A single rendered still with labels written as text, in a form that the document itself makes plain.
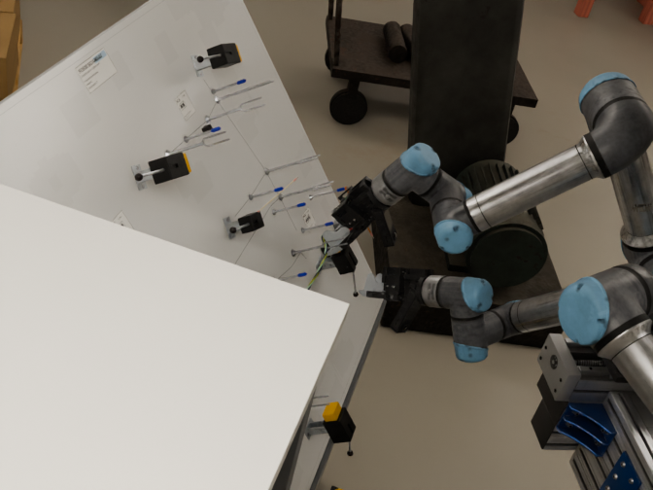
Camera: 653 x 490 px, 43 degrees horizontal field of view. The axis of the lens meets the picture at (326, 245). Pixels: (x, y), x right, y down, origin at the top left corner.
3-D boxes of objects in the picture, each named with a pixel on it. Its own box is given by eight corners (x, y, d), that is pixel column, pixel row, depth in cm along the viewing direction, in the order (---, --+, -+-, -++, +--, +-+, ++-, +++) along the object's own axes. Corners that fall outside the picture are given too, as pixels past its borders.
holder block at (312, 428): (323, 465, 186) (361, 462, 182) (300, 426, 181) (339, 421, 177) (328, 450, 190) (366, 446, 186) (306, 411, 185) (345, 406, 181)
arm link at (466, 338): (506, 352, 191) (501, 306, 188) (471, 367, 185) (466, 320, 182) (482, 346, 197) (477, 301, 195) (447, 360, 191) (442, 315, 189)
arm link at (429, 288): (453, 308, 193) (432, 308, 187) (436, 306, 196) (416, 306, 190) (455, 276, 193) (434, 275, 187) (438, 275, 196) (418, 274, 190)
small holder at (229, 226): (208, 225, 166) (237, 217, 163) (230, 215, 174) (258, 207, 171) (215, 246, 167) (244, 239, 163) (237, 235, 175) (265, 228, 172)
